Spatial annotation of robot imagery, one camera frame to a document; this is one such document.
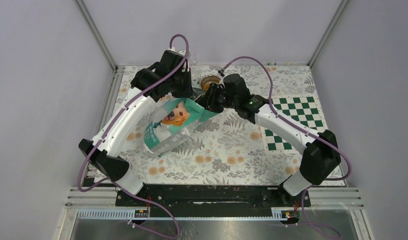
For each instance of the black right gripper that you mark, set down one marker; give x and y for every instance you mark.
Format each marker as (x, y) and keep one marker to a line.
(208, 100)

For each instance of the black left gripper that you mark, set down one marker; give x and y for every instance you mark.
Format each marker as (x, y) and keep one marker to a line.
(188, 91)

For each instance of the green pet food bag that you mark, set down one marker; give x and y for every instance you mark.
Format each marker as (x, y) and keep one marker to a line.
(173, 123)

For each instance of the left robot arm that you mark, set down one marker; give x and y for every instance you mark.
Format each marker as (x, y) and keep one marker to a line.
(170, 75)

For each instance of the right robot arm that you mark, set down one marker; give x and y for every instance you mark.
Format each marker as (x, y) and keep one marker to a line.
(319, 150)

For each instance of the steel bowl with kibble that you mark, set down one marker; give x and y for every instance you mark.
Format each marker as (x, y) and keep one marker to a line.
(208, 80)

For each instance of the clear water bottle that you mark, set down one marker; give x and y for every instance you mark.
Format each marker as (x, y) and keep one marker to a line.
(194, 68)

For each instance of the floral patterned table mat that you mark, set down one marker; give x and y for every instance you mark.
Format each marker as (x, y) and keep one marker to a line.
(229, 150)

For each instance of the green white checkerboard mat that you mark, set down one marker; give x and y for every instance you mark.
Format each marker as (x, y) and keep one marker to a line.
(284, 130)

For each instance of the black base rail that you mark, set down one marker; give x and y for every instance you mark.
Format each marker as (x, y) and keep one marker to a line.
(211, 201)

